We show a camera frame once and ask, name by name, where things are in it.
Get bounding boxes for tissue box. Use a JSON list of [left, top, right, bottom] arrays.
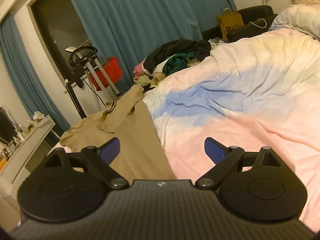
[[32, 111, 46, 123]]

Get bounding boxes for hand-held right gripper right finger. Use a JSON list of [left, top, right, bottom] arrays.
[[195, 137, 281, 190]]

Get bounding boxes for brown paper bag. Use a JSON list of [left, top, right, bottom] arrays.
[[216, 7, 244, 41]]

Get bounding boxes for white desk with clutter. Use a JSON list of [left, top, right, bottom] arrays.
[[0, 114, 56, 198]]

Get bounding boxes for beige pants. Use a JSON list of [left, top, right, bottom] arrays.
[[60, 85, 177, 180]]

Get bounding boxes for teal curtain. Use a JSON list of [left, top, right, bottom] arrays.
[[62, 0, 237, 98], [0, 14, 71, 140]]

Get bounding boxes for cream pillow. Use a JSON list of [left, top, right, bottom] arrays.
[[269, 3, 320, 40]]

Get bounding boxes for black sofa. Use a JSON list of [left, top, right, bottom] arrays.
[[201, 5, 278, 43]]

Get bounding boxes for white charging cable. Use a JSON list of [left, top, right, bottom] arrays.
[[249, 18, 267, 29]]

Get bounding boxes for red bag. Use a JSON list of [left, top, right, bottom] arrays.
[[89, 56, 124, 91]]

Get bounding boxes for pile of dark clothes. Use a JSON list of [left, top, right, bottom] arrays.
[[133, 39, 212, 88]]

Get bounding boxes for pastel tie-dye duvet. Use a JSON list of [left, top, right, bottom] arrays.
[[47, 28, 320, 233]]

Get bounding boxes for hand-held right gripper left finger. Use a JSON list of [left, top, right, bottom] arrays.
[[44, 137, 129, 189]]

